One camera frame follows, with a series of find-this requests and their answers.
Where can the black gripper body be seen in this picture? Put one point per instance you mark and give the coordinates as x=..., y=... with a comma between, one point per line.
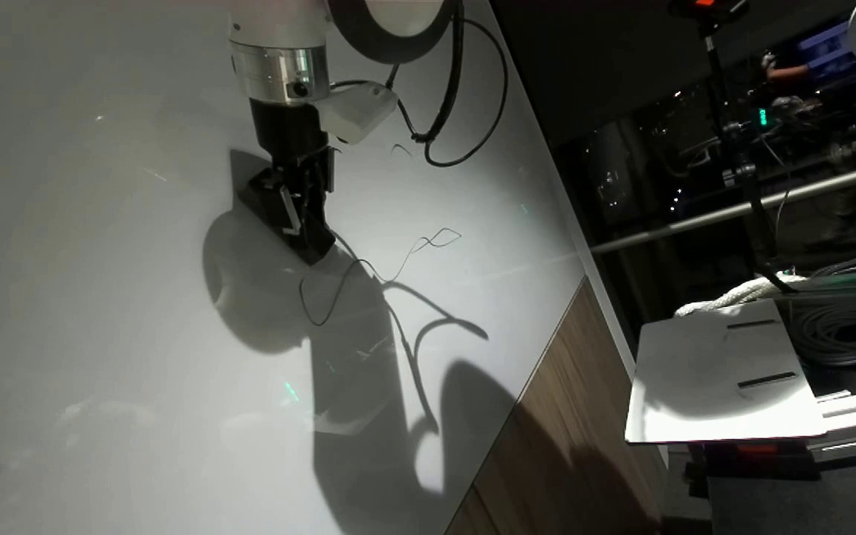
x=290, y=135

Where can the long silver metal rail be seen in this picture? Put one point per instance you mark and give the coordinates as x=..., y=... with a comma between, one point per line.
x=743, y=209

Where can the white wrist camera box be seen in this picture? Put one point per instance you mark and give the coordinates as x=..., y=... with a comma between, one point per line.
x=358, y=108

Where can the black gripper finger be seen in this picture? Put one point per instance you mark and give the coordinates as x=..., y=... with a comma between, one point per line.
x=316, y=194
x=270, y=197

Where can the lit blue monitor screen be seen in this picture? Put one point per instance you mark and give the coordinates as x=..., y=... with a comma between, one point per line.
x=831, y=50

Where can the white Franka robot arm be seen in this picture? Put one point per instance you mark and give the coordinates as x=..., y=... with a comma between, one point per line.
x=281, y=44

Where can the black felt board eraser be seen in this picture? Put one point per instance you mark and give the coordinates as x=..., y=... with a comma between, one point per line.
x=313, y=248

